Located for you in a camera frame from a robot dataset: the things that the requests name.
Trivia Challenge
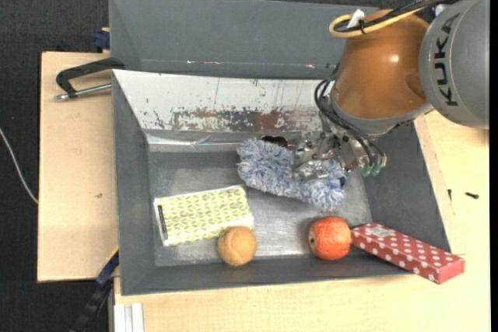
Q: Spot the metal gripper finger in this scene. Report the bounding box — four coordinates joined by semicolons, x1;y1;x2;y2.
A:
292;140;315;165
295;161;332;183

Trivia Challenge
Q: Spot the orange-red apple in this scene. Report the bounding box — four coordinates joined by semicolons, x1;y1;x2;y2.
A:
308;215;352;261

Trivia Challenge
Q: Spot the blue and white fluffy duster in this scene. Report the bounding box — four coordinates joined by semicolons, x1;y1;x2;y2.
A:
236;138;348;213

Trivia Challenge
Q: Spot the grey metal bin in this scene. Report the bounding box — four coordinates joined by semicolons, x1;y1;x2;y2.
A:
107;0;452;296

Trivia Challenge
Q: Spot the tan tennis ball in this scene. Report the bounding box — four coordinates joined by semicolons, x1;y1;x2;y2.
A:
216;225;258;267

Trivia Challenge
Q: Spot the red white-dotted box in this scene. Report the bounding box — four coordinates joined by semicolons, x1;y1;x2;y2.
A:
349;222;466;285

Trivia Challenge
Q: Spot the pale wood board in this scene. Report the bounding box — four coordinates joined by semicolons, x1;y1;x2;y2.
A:
37;51;120;282

